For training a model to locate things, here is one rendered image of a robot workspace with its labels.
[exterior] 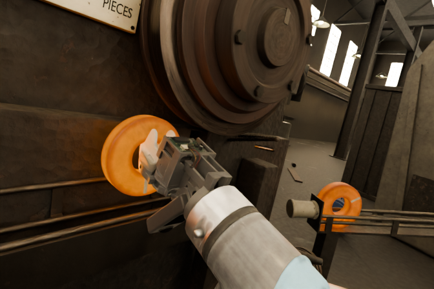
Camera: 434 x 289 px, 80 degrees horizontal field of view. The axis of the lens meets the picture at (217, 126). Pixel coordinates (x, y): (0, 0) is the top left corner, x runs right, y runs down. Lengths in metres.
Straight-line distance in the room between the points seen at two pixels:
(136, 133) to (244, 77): 0.23
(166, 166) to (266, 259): 0.20
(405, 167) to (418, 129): 0.39
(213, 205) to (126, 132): 0.22
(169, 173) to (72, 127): 0.24
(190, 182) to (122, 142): 0.15
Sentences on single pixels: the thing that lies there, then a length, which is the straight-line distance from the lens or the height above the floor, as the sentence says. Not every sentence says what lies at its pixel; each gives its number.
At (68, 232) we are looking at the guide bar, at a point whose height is 0.69.
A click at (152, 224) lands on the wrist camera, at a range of 0.46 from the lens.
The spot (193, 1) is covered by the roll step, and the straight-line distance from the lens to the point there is 0.52.
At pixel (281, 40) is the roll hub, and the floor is 1.11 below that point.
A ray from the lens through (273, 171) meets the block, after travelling 0.83.
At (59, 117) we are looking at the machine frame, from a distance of 0.55.
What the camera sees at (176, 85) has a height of 0.97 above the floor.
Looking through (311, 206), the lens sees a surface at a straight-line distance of 0.94.
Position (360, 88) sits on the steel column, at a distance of 9.57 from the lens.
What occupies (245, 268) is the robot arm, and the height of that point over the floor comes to 0.80.
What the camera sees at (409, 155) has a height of 0.86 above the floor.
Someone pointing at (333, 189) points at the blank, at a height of 0.76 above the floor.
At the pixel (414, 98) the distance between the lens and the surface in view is 3.27.
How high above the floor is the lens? 0.96
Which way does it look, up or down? 6 degrees down
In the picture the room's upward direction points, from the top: 13 degrees clockwise
